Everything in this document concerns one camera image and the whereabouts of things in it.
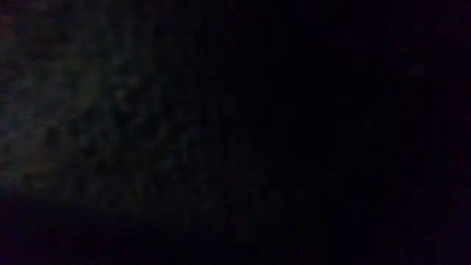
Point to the teal microfibre towel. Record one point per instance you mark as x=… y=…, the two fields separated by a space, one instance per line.
x=73 y=110

